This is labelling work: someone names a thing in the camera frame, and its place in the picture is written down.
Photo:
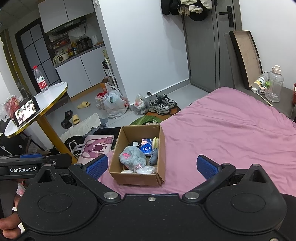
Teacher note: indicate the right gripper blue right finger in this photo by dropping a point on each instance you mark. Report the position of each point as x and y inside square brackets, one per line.
[207, 167]

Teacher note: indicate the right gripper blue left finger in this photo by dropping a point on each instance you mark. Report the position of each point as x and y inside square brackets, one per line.
[97, 167]

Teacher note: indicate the white sock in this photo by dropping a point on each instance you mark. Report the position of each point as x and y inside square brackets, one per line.
[127, 171]

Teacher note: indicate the grey fluffy plush slipper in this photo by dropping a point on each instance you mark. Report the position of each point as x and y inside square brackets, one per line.
[132, 157]

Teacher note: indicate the clear bag white stuffing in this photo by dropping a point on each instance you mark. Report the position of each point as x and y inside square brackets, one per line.
[145, 170]

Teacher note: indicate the blue tissue pack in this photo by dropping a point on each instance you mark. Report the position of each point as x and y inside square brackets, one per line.
[146, 146]

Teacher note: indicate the blue grey patterned sock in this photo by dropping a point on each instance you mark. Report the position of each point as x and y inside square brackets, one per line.
[153, 160]

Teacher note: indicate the burger plush toy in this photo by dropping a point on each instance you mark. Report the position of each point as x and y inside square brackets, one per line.
[155, 143]

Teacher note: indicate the person's left hand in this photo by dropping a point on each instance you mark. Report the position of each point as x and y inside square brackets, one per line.
[10, 226]

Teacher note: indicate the pink koala cushion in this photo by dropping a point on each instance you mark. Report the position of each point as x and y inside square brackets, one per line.
[93, 147]

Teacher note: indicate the black clothes pile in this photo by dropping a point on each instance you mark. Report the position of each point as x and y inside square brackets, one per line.
[75, 140]

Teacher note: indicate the white towel on floor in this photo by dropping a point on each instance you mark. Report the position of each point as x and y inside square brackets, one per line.
[82, 128]

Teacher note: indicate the brown cardboard box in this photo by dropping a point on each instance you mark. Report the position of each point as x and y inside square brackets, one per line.
[129, 134]

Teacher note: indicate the yellow slipper near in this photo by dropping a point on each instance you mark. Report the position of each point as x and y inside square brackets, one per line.
[75, 119]

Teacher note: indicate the yellow slipper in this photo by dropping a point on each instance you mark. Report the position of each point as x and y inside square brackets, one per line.
[75, 119]
[83, 104]

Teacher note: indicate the black slipper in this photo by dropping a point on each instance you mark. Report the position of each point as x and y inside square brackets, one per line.
[66, 123]

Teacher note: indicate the black smartphone on stand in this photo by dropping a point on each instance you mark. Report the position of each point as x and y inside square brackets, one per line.
[26, 110]

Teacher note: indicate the yellow slipper far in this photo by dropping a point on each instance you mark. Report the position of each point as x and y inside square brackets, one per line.
[83, 104]

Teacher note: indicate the large white plastic bag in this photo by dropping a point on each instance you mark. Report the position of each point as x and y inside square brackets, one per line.
[115, 103]

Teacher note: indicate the green leaf cartoon rug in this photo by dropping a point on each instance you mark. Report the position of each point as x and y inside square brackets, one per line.
[146, 120]

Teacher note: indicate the small clear plastic bag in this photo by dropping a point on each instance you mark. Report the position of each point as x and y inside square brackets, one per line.
[141, 105]

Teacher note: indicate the grey sneaker left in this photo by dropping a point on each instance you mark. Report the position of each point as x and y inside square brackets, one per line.
[158, 107]

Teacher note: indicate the grey sneaker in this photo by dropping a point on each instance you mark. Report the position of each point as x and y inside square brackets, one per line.
[158, 107]
[166, 100]

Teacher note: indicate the grey sneaker right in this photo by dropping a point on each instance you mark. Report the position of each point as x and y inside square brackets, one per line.
[166, 100]

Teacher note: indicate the small cardboard box floor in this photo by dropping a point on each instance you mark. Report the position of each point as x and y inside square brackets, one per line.
[105, 84]

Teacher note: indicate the plastic water bottle red label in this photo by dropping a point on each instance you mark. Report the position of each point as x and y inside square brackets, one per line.
[41, 81]

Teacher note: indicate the white floor cabinet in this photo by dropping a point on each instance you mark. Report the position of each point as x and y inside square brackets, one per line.
[83, 71]

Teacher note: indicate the black spray bottle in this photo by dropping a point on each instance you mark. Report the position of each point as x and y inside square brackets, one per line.
[106, 69]

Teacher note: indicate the grey door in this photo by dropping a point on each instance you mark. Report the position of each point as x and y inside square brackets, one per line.
[207, 45]

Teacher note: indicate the large clear plastic jug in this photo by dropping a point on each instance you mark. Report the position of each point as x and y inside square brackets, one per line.
[274, 84]

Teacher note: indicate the wooden framed board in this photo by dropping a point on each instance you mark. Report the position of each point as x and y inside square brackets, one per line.
[247, 57]

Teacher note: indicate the clothes hanging on door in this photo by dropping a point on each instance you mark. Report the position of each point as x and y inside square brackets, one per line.
[197, 10]

